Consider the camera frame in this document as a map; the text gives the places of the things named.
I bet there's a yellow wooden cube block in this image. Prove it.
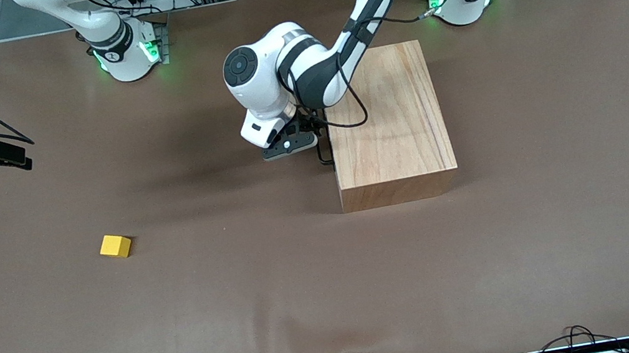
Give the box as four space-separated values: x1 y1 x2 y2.
97 231 135 263

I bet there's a wooden cabinet box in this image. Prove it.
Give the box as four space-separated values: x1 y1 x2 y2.
314 36 463 215

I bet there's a brown table mat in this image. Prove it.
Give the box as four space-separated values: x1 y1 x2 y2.
0 0 629 353

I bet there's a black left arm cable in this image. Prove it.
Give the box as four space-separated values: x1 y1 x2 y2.
293 0 515 135

